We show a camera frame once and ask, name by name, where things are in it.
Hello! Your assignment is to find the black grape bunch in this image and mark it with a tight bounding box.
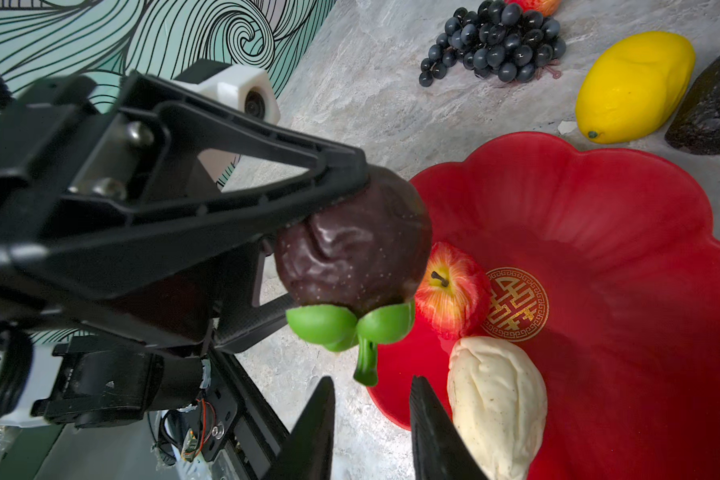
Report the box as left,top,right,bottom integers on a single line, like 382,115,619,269
418,0,567,88

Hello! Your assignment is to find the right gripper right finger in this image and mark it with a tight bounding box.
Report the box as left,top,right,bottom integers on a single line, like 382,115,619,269
409,376,487,480

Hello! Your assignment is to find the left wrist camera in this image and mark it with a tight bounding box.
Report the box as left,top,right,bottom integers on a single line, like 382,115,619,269
170,58,282,187

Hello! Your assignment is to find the dark purple mangosteen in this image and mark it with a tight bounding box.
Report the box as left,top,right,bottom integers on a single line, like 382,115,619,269
275,166,432,387

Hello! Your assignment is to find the dark avocado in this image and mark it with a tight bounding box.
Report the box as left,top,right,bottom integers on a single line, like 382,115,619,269
665,55,720,155

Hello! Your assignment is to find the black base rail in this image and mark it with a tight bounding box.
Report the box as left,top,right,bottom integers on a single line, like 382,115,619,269
148,352,289,479

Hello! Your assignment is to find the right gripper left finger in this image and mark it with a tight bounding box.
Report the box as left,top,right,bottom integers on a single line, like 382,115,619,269
263,376,335,480

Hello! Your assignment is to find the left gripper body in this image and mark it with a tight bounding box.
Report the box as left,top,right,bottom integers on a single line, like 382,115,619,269
0,75,216,348

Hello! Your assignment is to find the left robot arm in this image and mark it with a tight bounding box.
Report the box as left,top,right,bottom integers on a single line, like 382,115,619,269
0,73,369,428

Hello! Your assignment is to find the large yellow lemon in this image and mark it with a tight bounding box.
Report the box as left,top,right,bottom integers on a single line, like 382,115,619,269
575,31,696,144

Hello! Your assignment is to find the beige pear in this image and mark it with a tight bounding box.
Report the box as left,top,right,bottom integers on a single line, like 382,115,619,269
447,336,548,479

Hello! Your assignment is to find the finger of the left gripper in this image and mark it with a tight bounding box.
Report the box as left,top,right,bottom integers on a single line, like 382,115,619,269
0,74,368,300
214,239,296,354

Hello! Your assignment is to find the red flower-shaped fruit bowl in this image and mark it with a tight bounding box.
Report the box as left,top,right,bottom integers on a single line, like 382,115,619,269
367,131,720,480

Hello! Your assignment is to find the red strawberry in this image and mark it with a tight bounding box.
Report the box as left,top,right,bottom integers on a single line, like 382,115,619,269
507,0,562,17

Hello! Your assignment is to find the red apple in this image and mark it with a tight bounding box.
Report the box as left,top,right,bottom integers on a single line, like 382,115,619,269
415,242,491,340

